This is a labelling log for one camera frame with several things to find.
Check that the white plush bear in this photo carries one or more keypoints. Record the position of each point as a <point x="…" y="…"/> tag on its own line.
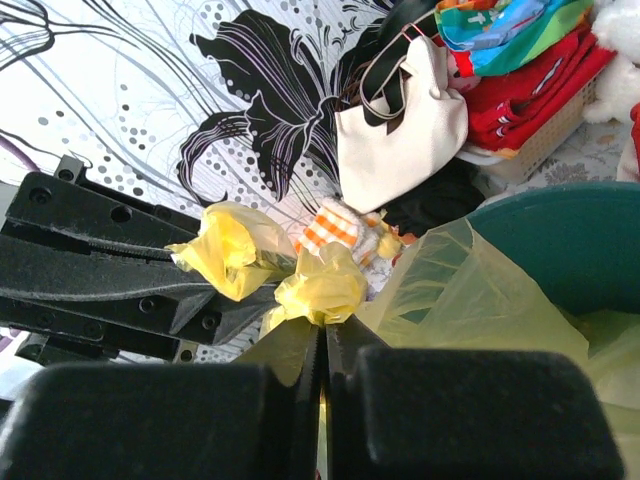
<point x="616" y="27"/>

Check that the red cloth garment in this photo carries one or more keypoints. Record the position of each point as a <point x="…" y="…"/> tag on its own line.
<point x="505" y="111"/>

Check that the blue plastic trash bin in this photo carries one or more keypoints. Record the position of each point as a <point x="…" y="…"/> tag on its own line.
<point x="579" y="242"/>

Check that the cream plastic basket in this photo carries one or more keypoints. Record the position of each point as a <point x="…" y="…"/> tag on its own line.
<point x="520" y="166"/>

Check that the yellow plastic trash bag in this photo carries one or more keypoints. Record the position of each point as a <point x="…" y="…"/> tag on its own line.
<point x="452" y="289"/>

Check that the black hat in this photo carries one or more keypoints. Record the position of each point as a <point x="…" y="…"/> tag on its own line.
<point x="406" y="12"/>

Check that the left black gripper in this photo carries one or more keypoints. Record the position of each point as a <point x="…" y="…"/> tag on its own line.
<point x="84" y="304"/>

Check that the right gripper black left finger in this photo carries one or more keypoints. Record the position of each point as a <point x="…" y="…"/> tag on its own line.
<point x="253" y="418"/>

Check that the orange checkered towel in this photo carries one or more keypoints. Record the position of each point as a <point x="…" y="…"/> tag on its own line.
<point x="367" y="236"/>

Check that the colorful scarf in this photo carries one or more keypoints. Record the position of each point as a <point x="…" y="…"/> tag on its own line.
<point x="494" y="38"/>

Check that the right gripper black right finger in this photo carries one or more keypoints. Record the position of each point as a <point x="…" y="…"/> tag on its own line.
<point x="460" y="414"/>

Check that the cream canvas tote bag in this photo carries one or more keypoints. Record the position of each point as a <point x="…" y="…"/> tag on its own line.
<point x="380" y="159"/>

